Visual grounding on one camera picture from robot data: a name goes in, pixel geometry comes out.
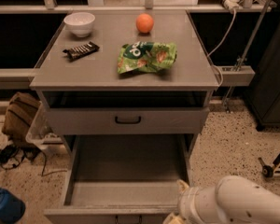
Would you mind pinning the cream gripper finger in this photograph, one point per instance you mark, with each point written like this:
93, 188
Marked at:
173, 219
182, 185

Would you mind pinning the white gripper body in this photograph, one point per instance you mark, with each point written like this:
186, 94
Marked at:
186, 201

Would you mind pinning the grey drawer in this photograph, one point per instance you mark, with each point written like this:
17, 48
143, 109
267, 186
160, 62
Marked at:
82, 121
122, 179

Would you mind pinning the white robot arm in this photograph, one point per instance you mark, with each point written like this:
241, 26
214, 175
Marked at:
232, 200

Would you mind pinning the grey top drawer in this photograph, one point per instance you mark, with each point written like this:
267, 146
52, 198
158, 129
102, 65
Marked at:
82, 121

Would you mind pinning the grey drawer cabinet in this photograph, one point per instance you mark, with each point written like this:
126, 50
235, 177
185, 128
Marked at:
94, 82

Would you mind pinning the dark cabinet at right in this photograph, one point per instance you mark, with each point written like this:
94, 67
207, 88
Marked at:
263, 93

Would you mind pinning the green chip bag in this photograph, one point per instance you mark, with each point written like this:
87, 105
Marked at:
147, 57

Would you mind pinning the metal stand pole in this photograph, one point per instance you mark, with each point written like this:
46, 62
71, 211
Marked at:
236, 70

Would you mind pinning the clear plastic bin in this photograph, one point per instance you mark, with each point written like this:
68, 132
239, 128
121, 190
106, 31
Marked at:
40, 133

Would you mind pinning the orange fruit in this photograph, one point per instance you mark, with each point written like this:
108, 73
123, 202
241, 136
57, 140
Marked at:
144, 23

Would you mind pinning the blue jug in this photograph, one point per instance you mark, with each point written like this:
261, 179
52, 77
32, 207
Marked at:
11, 207

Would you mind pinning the dark chocolate bar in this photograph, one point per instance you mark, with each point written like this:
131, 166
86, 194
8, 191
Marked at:
81, 51

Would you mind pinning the brown backpack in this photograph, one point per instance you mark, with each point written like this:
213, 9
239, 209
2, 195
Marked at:
19, 116

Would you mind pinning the white bowl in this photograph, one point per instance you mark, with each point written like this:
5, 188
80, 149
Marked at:
79, 23

